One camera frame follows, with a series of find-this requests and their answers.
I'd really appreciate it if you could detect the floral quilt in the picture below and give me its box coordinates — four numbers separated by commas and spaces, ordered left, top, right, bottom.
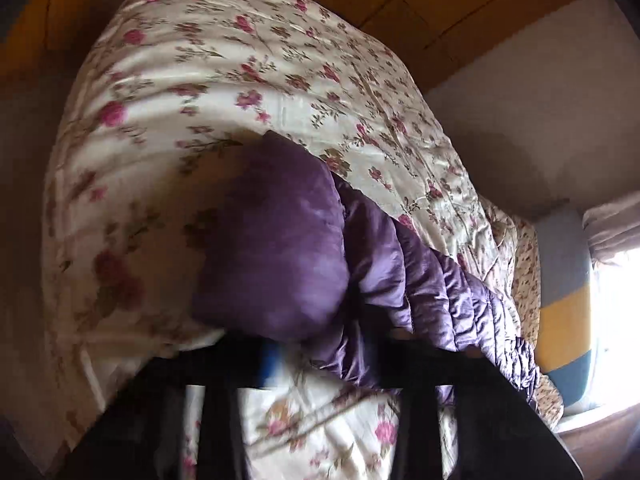
42, 0, 566, 480

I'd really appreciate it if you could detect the purple down jacket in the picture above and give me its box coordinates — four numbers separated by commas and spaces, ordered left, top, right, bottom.
192, 130, 541, 413

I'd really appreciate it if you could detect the pale patterned curtain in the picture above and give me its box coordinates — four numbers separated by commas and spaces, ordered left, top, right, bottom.
581, 204, 640, 267

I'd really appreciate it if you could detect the grey yellow blue headboard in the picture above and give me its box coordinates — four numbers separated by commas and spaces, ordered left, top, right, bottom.
534, 209, 597, 407

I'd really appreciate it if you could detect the floral pillow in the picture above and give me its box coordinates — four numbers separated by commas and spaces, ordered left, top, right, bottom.
510, 217, 545, 361

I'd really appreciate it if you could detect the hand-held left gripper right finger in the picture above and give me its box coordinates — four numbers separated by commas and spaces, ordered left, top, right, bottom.
379, 339, 586, 480

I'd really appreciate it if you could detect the bright window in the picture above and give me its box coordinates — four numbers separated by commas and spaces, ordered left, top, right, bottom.
592, 255, 640, 413

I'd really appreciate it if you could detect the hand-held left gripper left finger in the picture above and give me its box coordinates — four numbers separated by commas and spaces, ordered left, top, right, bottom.
65, 341, 282, 480

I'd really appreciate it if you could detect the wooden wardrobe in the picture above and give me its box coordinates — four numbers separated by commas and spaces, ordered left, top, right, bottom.
0, 0, 601, 95

